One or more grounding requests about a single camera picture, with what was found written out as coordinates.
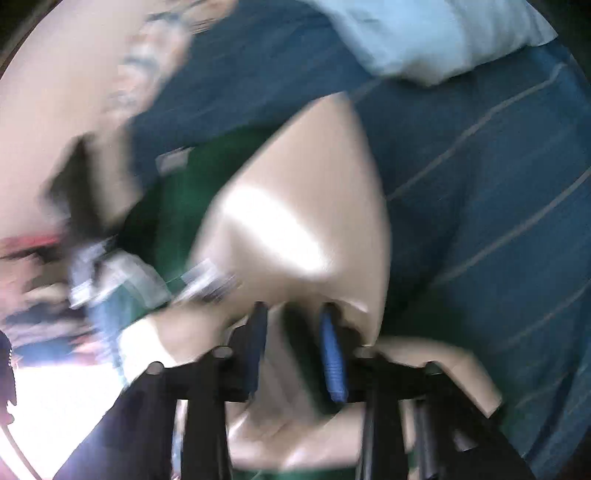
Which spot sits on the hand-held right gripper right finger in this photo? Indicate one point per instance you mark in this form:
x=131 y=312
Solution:
x=332 y=357

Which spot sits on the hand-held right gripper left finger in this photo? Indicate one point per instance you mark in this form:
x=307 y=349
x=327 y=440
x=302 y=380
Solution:
x=256 y=344

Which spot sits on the green and cream varsity jacket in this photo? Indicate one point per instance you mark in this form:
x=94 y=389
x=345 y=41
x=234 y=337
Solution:
x=295 y=198

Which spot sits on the clothes rack full of clothes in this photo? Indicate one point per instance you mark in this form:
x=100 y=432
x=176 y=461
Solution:
x=37 y=295

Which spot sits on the blue striped bed sheet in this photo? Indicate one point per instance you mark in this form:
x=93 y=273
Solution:
x=471 y=184

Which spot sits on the black leather jacket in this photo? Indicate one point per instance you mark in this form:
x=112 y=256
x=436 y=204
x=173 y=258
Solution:
x=92 y=194

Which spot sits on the plaid checked blanket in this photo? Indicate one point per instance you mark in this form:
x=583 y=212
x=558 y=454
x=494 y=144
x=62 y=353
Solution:
x=152 y=50

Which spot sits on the light blue duvet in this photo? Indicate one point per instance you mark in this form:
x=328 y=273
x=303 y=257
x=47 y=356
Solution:
x=415 y=37

